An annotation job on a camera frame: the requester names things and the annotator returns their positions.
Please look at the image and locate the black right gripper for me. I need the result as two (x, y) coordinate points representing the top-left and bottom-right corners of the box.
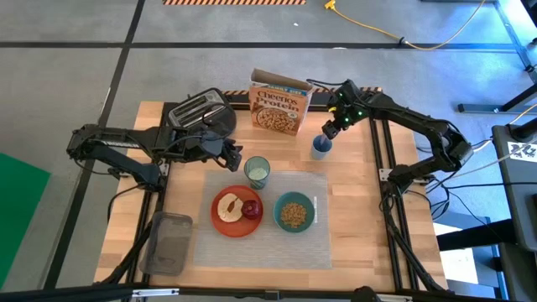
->
(321, 79), (368, 141)

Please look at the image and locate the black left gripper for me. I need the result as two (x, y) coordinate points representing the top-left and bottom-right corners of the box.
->
(196, 128), (244, 173)

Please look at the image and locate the green translucent tumbler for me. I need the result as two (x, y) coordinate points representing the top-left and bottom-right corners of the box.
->
(243, 155), (272, 190)

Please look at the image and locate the toasted bread slice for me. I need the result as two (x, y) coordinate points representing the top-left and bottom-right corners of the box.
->
(216, 192), (245, 223)

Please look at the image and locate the red apple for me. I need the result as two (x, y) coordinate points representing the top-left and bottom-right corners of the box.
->
(241, 199), (262, 221)

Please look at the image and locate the Cheerios Protein cereal box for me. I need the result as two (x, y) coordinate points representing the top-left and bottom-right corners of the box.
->
(248, 68), (315, 138)

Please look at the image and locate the blue cup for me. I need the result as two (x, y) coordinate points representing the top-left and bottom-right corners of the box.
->
(310, 133), (334, 161)

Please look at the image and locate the black toaster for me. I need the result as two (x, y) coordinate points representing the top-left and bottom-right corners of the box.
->
(166, 86), (238, 142)

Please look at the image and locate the teal bowl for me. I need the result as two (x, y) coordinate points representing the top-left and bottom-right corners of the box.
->
(274, 191), (316, 234)

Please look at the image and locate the orange plate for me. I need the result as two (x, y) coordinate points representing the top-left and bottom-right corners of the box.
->
(210, 185), (265, 238)

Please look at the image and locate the brown cereal heap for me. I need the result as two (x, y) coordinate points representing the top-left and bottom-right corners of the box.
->
(279, 202), (308, 230)

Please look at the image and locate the clear plastic container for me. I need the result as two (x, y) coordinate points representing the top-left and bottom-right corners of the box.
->
(139, 211), (194, 277)

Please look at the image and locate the long silver metal plate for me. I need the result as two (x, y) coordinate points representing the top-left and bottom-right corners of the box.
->
(377, 293), (414, 302)
(131, 288), (180, 299)

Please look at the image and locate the grey cart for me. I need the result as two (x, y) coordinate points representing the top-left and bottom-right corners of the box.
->
(491, 123), (537, 302)

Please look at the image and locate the black metal stand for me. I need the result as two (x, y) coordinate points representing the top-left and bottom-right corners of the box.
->
(421, 0), (537, 114)

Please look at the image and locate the black rig crossbar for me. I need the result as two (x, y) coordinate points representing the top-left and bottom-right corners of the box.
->
(0, 283), (537, 302)

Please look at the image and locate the green floor mat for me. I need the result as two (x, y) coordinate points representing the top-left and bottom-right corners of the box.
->
(0, 153), (51, 289)

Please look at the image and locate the black aluminium table frame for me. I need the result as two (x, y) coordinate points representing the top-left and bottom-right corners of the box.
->
(100, 90), (450, 294)

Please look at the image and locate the yellow extension cable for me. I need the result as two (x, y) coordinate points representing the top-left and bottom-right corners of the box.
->
(323, 0), (487, 52)

